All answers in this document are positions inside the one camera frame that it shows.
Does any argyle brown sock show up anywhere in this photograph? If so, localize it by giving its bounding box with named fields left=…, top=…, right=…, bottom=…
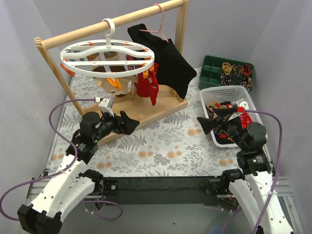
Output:
left=205, top=101, right=232, bottom=119

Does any white round clip hanger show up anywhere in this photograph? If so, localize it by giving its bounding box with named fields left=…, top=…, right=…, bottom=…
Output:
left=60, top=18, right=155, bottom=87

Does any red christmas sock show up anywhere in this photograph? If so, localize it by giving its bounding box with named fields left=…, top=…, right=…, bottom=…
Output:
left=238, top=112, right=253, bottom=129

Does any purple cable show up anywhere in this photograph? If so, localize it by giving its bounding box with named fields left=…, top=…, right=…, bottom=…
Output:
left=220, top=109, right=283, bottom=234
left=0, top=98, right=122, bottom=221

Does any white plastic basket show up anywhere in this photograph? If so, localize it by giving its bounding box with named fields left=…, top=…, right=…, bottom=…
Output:
left=199, top=85, right=263, bottom=148

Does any black hanging sock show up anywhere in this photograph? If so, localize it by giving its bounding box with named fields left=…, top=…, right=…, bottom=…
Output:
left=127, top=24, right=197, bottom=99

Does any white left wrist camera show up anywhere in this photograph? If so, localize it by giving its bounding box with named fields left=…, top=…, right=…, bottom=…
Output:
left=95, top=97, right=114, bottom=117

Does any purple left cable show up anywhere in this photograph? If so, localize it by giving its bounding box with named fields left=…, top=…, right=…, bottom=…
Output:
left=0, top=98, right=122, bottom=221

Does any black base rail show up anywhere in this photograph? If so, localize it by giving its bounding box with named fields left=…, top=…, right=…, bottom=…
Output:
left=88, top=176, right=238, bottom=210

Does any wooden clothes rack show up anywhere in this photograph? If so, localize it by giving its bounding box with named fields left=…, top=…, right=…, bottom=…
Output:
left=33, top=0, right=190, bottom=147

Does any floral table mat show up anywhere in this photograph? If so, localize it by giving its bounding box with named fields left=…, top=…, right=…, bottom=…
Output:
left=48, top=67, right=273, bottom=177

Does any green compartment tray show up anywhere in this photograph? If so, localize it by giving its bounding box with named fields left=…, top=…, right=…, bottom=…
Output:
left=198, top=55, right=255, bottom=92

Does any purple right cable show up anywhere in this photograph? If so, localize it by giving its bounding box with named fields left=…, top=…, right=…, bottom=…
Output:
left=220, top=109, right=283, bottom=234

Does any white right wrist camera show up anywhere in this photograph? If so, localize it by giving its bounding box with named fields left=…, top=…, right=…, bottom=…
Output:
left=228, top=99, right=249, bottom=120

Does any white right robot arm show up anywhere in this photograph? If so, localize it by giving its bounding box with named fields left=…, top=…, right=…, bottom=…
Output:
left=197, top=103, right=294, bottom=234

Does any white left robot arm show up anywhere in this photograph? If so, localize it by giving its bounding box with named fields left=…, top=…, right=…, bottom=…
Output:
left=18, top=111, right=140, bottom=234

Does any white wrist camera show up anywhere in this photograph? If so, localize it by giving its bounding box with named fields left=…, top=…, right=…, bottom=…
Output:
left=95, top=97, right=114, bottom=117
left=228, top=99, right=249, bottom=120

